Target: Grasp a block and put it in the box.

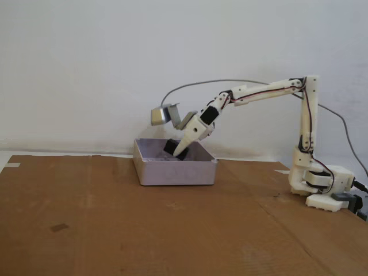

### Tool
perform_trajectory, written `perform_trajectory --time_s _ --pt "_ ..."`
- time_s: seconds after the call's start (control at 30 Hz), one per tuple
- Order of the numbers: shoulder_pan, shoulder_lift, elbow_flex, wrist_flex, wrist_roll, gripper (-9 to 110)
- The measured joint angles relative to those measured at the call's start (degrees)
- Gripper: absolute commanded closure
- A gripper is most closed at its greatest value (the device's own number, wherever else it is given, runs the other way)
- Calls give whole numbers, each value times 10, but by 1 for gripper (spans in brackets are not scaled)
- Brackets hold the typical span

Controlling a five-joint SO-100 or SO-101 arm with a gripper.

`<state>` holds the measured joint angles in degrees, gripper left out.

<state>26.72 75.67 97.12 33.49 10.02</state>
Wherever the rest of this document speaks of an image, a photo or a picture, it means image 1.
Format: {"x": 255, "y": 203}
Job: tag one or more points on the grey table clamp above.
{"x": 340, "y": 197}

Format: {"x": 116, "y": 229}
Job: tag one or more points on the light grey plastic box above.
{"x": 172, "y": 175}

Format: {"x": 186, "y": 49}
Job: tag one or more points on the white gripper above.
{"x": 194, "y": 130}

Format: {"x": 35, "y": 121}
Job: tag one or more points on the black rectangular block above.
{"x": 170, "y": 147}

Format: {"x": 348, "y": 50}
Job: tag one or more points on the grey webcam mount bracket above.
{"x": 185, "y": 120}

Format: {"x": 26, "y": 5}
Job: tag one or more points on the white tape piece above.
{"x": 13, "y": 165}

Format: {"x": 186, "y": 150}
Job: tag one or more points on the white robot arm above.
{"x": 312, "y": 95}

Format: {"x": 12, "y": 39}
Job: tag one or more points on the brown cardboard sheet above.
{"x": 86, "y": 215}

